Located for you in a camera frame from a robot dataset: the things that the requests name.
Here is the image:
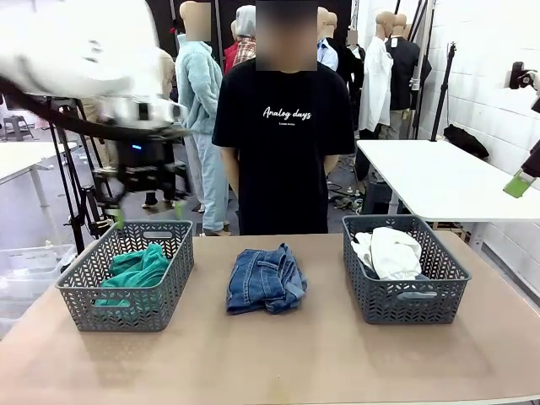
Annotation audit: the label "mannequin in light blue fleece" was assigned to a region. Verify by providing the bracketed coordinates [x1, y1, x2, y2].
[175, 2, 231, 237]

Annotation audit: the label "black light stand pole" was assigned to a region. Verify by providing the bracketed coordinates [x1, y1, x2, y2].
[429, 40, 458, 143]

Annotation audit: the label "teal green top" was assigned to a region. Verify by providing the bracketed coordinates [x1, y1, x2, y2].
[94, 243, 170, 307]

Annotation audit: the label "dark blue denim jeans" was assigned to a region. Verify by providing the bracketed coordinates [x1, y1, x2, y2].
[226, 242, 308, 316]

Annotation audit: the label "person in black t-shirt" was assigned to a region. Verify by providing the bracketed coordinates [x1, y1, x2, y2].
[212, 0, 355, 236]

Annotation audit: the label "black case under table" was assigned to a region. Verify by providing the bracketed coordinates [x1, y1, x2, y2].
[362, 175, 406, 216]

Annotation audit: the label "light blue denim jeans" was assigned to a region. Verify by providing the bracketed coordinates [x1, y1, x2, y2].
[366, 265, 432, 283]

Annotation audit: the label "black bag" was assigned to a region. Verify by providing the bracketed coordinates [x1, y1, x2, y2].
[442, 123, 490, 159]

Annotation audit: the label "large white side table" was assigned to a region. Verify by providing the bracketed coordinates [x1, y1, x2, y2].
[356, 138, 540, 223]

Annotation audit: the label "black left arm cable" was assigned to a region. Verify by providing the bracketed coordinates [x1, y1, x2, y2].
[0, 79, 170, 143]

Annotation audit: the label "clear plastic storage box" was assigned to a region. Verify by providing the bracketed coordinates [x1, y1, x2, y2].
[0, 243, 77, 338]

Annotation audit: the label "mannequin in white shirt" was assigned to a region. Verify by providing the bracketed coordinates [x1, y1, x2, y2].
[360, 11, 396, 140]

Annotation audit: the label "mannequin in pale blue shirt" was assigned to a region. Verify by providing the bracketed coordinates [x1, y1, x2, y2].
[316, 7, 339, 73]

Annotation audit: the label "mannequin in black shirt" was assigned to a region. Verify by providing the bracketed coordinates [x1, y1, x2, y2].
[386, 14, 434, 140]

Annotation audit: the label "black camera tripod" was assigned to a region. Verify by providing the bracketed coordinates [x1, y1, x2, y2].
[44, 96, 123, 254]

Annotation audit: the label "small white side table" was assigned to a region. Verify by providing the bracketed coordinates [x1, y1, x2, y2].
[0, 142, 79, 241]

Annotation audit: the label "person's right forearm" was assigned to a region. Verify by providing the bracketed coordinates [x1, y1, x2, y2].
[222, 164, 240, 193]

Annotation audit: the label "grey metal stool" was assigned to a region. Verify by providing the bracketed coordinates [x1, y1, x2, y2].
[2, 116, 35, 143]

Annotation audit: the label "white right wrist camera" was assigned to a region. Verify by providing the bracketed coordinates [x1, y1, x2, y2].
[509, 62, 540, 91]

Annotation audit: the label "mannequin in plaid hooded top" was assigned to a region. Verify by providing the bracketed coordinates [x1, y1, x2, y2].
[223, 5, 257, 77]

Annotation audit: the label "white garment with black trim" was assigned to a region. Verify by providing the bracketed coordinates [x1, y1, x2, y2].
[351, 226, 424, 281]

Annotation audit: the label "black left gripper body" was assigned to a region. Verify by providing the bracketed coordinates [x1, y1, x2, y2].
[94, 134, 191, 195]

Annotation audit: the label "grey plastic woven basket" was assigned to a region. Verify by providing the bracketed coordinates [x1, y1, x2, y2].
[56, 219, 195, 333]
[342, 213, 473, 325]

